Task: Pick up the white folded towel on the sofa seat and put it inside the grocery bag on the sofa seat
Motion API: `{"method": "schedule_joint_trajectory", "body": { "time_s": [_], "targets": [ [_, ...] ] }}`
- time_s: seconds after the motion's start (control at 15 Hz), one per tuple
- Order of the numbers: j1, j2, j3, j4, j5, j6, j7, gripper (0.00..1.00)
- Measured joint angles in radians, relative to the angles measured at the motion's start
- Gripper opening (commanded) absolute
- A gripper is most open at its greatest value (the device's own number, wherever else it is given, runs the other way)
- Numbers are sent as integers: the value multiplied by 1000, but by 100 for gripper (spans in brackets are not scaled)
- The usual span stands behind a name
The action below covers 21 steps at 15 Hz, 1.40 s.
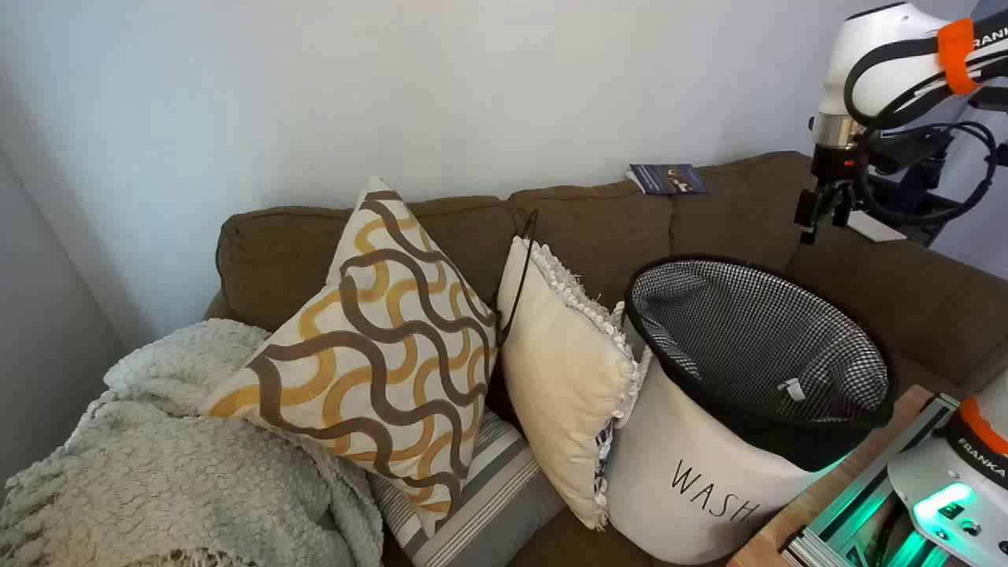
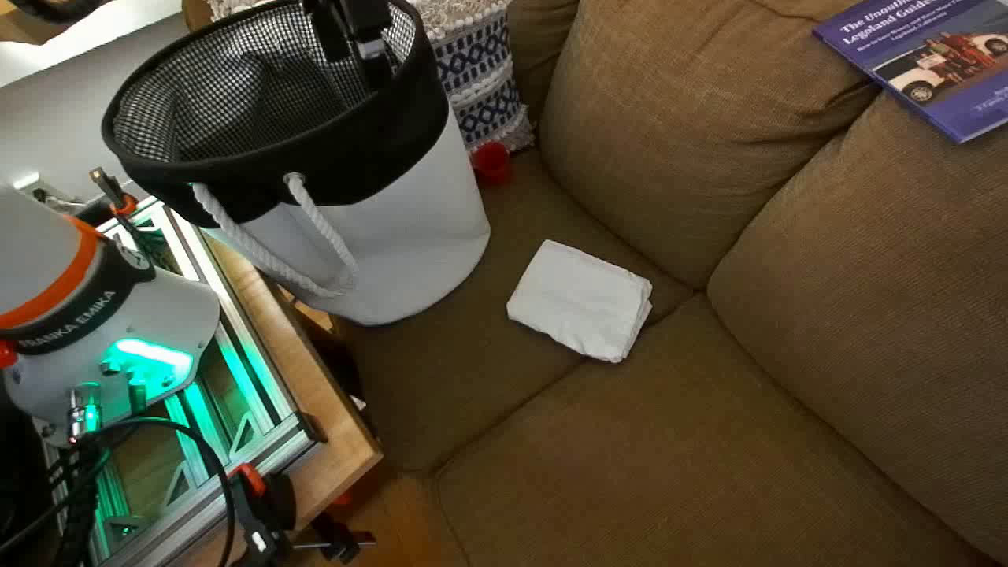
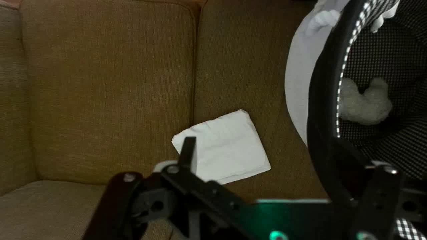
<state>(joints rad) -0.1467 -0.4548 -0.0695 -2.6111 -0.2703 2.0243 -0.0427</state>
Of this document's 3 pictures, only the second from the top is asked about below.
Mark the cream and blue patterned pillow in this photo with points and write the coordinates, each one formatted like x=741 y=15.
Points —
x=476 y=72

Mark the small red cup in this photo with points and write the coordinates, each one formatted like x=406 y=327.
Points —
x=491 y=160

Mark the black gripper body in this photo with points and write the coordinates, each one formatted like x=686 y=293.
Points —
x=349 y=26

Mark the blue paperback book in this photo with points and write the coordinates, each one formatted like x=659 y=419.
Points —
x=933 y=57

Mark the white towel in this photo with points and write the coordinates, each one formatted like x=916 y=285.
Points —
x=581 y=300

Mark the brown fabric sofa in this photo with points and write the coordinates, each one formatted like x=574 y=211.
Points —
x=733 y=347

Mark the aluminium profile frame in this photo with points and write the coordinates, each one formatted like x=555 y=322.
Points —
x=252 y=411

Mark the white laundry bag, black mesh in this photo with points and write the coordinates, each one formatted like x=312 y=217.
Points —
x=388 y=231

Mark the orange and black clamp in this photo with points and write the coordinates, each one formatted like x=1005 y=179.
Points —
x=261 y=507
x=114 y=192

